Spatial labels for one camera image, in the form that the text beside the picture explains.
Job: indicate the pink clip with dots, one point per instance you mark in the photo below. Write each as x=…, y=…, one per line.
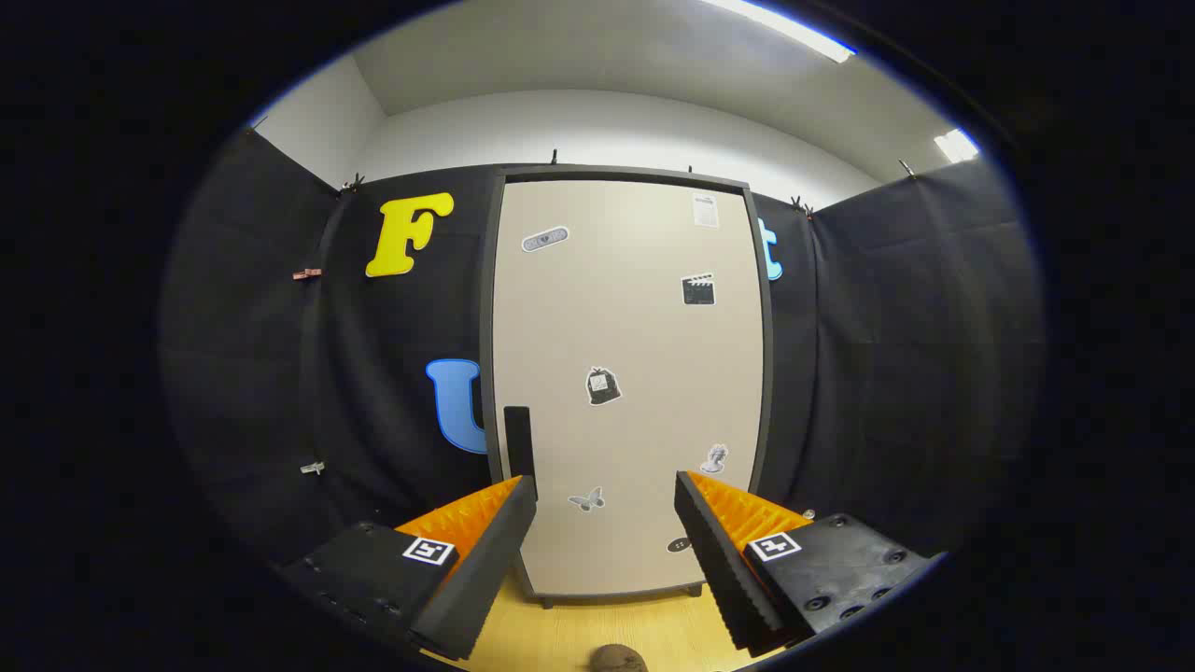
x=306, y=273

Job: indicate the black backdrop cloth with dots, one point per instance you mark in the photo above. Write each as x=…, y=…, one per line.
x=252, y=373

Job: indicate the grey shoe cabinet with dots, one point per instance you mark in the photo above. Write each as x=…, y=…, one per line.
x=485, y=308

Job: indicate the long ceiling light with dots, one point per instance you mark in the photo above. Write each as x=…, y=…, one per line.
x=784, y=28

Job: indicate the square ceiling light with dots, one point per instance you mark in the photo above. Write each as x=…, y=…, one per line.
x=955, y=145

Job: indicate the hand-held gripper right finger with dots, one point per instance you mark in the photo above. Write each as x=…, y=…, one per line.
x=719, y=560

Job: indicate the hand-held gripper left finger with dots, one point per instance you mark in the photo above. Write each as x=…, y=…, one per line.
x=495, y=560

